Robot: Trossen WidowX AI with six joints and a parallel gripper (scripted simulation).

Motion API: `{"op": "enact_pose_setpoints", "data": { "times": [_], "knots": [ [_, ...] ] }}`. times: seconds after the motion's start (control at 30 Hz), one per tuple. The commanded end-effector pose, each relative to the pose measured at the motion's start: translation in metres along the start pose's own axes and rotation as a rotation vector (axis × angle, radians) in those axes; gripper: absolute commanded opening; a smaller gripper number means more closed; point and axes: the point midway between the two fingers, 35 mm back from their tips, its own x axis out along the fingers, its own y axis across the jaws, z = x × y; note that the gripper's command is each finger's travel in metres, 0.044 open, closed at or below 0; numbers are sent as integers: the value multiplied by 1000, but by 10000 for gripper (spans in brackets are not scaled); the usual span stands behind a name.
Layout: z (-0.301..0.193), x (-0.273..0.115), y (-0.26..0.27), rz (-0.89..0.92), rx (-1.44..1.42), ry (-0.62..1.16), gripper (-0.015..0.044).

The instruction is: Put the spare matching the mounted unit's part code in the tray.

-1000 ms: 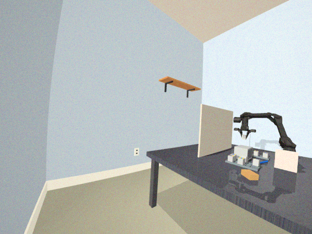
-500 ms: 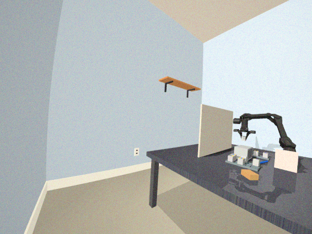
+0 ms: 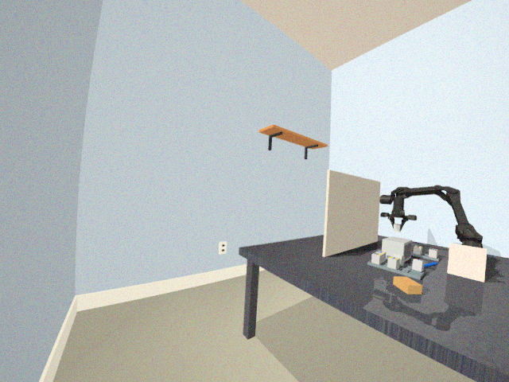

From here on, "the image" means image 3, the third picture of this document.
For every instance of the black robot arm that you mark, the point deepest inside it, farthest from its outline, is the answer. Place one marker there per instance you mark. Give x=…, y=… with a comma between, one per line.
x=464, y=230

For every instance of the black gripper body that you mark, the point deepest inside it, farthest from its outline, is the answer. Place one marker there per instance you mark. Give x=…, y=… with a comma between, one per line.
x=397, y=207

